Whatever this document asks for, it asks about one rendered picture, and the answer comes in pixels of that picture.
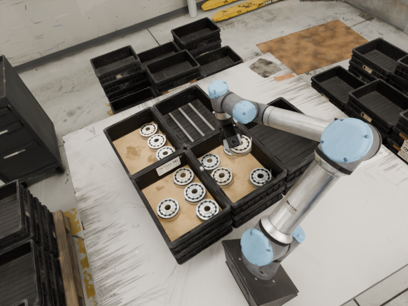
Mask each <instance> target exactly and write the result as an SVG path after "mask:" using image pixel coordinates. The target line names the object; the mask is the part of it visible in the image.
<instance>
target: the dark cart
mask: <svg viewBox="0 0 408 306"><path fill-rule="evenodd" d="M55 168H56V169H57V170H58V172H59V173H60V174H61V173H63V172H64V170H63V168H62V163H61V156H60V151H59V147H58V142H57V137H56V133H55V127H54V124H53V122H52V121H51V119H50V118H49V116H48V115H47V114H46V112H45V111H44V109H43V108H42V107H41V105H40V104H39V103H38V101H37V100H36V98H35V97H34V96H33V94H32V93H31V91H29V89H28V87H27V86H26V85H25V83H24V82H23V80H22V79H21V78H20V76H19V75H18V74H17V72H16V71H15V69H14V68H13V67H12V65H11V64H10V63H9V61H8V60H7V58H6V57H5V56H4V55H1V56H0V180H2V181H3V182H4V183H5V184H6V183H8V182H11V181H13V180H19V181H20V182H21V185H23V188H24V189H26V188H27V185H26V182H25V181H26V180H28V179H31V178H34V177H36V176H38V175H40V174H43V173H45V172H47V171H50V170H52V169H55Z"/></svg>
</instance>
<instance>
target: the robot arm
mask: <svg viewBox="0 0 408 306"><path fill-rule="evenodd" d="M208 93H209V97H210V100H211V104H212V108H213V110H214V112H212V113H213V114H215V116H216V119H215V121H216V125H217V128H218V130H219V131H220V133H221V134H220V136H219V141H220V143H221V144H222V146H223V147H224V148H225V149H226V150H229V149H230V148H231V149H232V148H235V147H238V146H239V145H240V142H241V140H242V131H241V130H240V128H239V127H238V126H237V125H236V122H235V121H234V119H235V120H237V121H239V122H241V123H243V124H247V123H249V122H251V121H253V122H256V123H260V124H263V125H267V126H270V127H272V128H276V129H280V130H282V131H285V132H289V133H292V134H295V135H299V136H301V137H305V138H309V139H311V140H314V141H318V142H320V144H319V145H318V146H317V148H316V149H315V150H314V153H315V159H314V160H313V161H312V163H311V164H310V165H309V167H308V168H307V169H306V170H305V171H304V173H303V174H302V175H301V176H300V177H299V179H298V180H297V182H296V183H295V184H294V185H293V186H292V188H291V189H290V190H289V191H288V193H287V194H286V195H285V197H284V198H283V199H282V200H281V201H280V203H279V204H278V205H277V207H276V208H275V209H274V210H273V212H272V213H271V214H270V215H264V216H262V217H261V219H260V220H259V221H258V222H257V224H256V225H255V226H254V227H253V228H251V229H248V230H246V231H245V232H244V233H243V235H242V237H241V241H240V244H241V247H242V250H241V256H242V260H243V262H244V264H245V266H246V267H247V268H248V270H249V271H250V272H251V273H252V274H253V275H255V276H256V277H258V278H259V279H262V280H266V281H267V280H270V279H271V278H272V277H273V276H274V275H275V274H276V271H277V269H278V267H279V265H280V263H281V262H282V261H283V260H284V259H285V258H286V257H287V256H288V255H289V254H290V253H291V252H292V251H293V250H294V249H295V248H297V247H298V246H299V245H300V244H301V243H302V242H303V241H304V240H305V233H304V230H303V229H302V227H301V226H300V225H299V224H300V223H301V222H302V221H303V220H304V219H305V218H306V217H307V215H308V214H309V213H310V212H311V211H312V209H313V208H314V207H315V206H316V205H317V204H318V203H319V202H320V200H321V199H322V198H323V197H324V196H325V195H326V193H328V191H329V190H330V189H331V188H332V186H333V185H334V184H335V183H336V182H337V181H338V180H339V179H340V177H342V176H350V175H351V174H352V172H353V171H354V170H355V169H356V168H357V167H358V166H359V165H360V164H361V163H362V162H363V161H366V160H369V159H371V158H373V157H374V156H375V155H376V154H377V153H378V152H379V150H380V149H381V144H382V138H381V135H380V133H379V131H378V130H377V128H376V127H374V126H372V125H371V124H368V123H365V122H363V121H362V120H359V119H356V118H341V119H338V120H335V121H328V120H324V119H321V118H316V117H312V116H309V115H305V114H300V113H297V112H293V111H290V110H286V109H281V108H278V107H274V106H269V105H267V104H264V103H258V102H255V101H251V100H247V99H244V98H242V97H240V96H238V95H236V94H235V93H234V92H232V91H230V90H229V87H228V85H227V82H226V81H224V80H215V81H213V82H211V83H210V84H209V86H208ZM233 118H234V119H233Z"/></svg>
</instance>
